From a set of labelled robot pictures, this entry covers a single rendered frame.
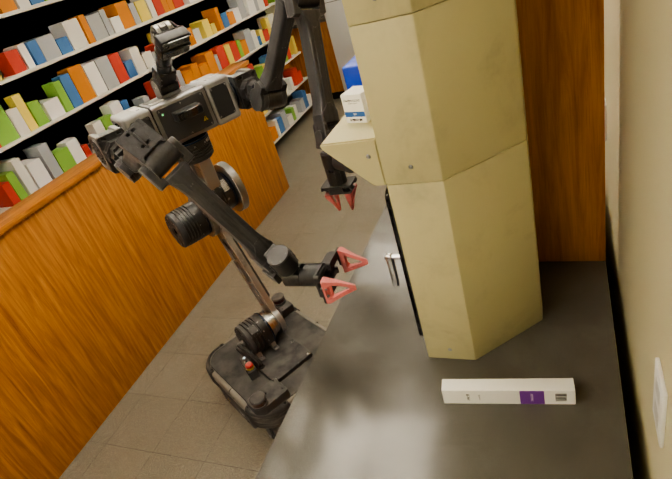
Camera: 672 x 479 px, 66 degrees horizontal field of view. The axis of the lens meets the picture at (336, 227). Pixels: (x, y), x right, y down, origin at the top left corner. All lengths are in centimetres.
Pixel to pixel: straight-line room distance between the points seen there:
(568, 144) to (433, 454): 76
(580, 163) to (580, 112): 13
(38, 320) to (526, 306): 220
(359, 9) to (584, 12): 53
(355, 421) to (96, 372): 204
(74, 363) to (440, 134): 237
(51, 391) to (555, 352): 231
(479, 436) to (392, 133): 62
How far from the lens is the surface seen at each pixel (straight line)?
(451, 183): 99
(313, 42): 153
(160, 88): 182
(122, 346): 314
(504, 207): 110
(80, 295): 294
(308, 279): 125
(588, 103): 131
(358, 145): 98
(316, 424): 123
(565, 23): 125
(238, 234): 128
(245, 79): 188
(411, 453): 113
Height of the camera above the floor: 186
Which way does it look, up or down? 29 degrees down
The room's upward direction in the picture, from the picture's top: 17 degrees counter-clockwise
